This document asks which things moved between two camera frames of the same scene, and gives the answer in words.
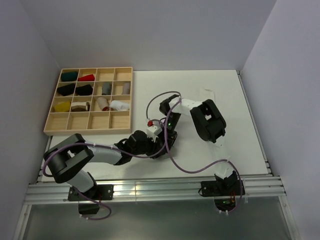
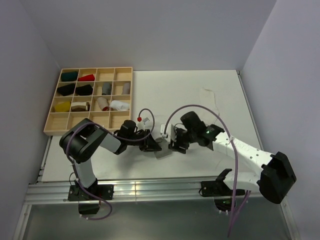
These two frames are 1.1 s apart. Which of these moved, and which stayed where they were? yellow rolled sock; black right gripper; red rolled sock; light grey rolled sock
Moved: black right gripper
Stayed: red rolled sock; light grey rolled sock; yellow rolled sock
